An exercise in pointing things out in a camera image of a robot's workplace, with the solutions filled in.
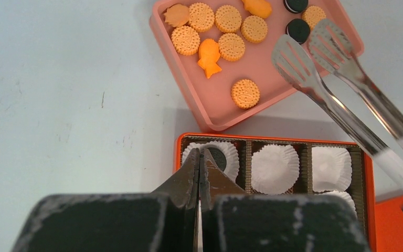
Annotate fish shaped orange cookie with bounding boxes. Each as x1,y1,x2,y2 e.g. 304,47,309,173
197,38,222,79
242,0,272,19

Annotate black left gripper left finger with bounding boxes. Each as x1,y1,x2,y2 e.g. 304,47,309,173
153,148,200,251

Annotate orange cookie tin box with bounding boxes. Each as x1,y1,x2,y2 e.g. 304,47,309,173
174,133,377,251

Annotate metal serving tongs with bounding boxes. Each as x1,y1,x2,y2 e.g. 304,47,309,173
271,19,403,190

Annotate white paper cup back-right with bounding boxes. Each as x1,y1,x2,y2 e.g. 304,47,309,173
312,146,353,193

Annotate round orange cookie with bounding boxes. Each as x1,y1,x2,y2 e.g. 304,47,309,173
231,79,260,109
218,33,246,61
301,5,326,30
171,25,200,56
188,2,215,33
240,15,268,44
215,5,242,33

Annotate white paper cup back-middle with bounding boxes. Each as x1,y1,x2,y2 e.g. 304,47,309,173
251,144,300,195

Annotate white paper cup front-right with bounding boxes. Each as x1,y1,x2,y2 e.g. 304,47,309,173
317,190,358,218

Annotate flower shaped orange cookie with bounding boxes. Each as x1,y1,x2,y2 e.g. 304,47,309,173
164,4,190,28

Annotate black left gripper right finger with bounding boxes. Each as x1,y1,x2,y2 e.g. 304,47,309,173
200,149,247,251

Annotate pink cookie tray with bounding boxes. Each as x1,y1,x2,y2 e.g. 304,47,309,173
149,0,365,133

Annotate black sandwich cookie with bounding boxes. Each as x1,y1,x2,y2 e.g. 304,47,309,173
208,147,227,172
283,0,309,14
285,18,311,45

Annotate white paper cup back-left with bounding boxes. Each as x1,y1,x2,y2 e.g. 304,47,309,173
182,141,240,182

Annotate orange tin lid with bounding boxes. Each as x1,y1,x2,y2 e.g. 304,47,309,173
375,196,403,251

